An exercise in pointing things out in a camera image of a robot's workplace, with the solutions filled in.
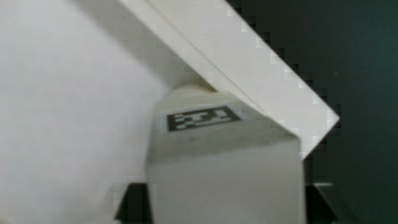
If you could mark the white square table top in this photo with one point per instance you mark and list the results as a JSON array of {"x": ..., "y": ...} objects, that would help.
[{"x": 95, "y": 56}]

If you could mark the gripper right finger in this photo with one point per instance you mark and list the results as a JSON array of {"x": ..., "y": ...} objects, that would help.
[{"x": 326, "y": 210}]

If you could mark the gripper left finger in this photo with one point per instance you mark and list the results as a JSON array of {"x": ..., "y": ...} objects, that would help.
[{"x": 133, "y": 210}]

